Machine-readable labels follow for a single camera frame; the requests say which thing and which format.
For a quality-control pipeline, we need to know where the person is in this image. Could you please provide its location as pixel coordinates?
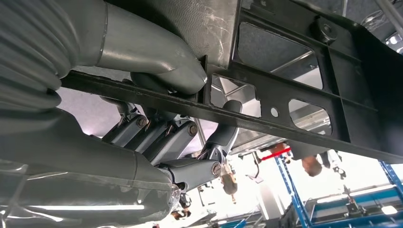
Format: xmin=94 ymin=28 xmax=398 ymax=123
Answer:
xmin=288 ymin=138 xmax=345 ymax=181
xmin=219 ymin=162 xmax=239 ymax=205

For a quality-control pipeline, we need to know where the red strip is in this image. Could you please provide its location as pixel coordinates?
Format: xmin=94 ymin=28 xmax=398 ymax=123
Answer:
xmin=261 ymin=147 xmax=292 ymax=162

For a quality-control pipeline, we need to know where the blue metal workbench frame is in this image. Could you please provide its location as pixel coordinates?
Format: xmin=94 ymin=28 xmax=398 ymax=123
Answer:
xmin=273 ymin=154 xmax=403 ymax=228

